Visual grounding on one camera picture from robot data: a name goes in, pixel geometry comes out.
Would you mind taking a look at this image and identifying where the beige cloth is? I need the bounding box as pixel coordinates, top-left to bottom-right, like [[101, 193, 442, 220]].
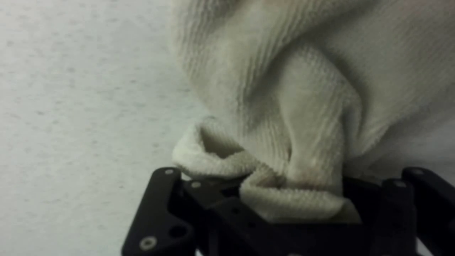
[[169, 0, 455, 224]]

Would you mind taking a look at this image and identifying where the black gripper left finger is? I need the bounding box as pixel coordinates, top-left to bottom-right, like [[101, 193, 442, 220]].
[[120, 165, 286, 256]]

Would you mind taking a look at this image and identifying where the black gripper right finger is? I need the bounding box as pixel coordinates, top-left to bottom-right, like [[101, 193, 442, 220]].
[[283, 165, 455, 256]]

